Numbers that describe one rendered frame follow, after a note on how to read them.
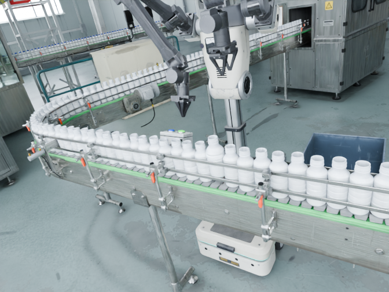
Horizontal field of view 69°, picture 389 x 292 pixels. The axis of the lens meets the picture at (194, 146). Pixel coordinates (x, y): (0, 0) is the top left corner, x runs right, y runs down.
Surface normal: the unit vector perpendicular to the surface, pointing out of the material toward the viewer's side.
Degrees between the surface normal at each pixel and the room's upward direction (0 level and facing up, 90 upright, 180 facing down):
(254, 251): 31
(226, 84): 90
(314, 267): 0
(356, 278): 0
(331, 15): 90
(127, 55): 90
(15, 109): 90
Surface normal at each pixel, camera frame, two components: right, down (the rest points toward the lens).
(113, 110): 0.64, 0.25
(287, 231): -0.52, 0.47
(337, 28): -0.75, 0.41
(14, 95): 0.84, 0.11
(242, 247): -0.42, -0.51
